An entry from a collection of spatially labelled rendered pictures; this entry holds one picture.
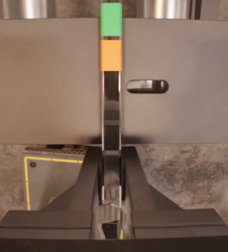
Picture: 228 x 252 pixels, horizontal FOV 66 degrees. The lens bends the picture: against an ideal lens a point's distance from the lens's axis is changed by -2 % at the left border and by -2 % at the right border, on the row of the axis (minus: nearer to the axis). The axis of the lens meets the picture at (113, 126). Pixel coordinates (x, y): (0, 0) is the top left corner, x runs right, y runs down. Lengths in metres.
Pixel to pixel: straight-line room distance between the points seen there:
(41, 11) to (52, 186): 1.02
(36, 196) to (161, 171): 0.95
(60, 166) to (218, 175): 1.29
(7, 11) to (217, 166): 1.65
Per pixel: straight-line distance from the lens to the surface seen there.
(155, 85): 0.44
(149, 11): 0.42
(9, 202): 1.91
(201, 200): 1.86
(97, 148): 0.15
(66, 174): 1.17
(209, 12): 0.60
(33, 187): 1.29
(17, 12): 0.44
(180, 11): 0.43
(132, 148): 0.15
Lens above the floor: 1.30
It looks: 74 degrees down
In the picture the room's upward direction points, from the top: 177 degrees clockwise
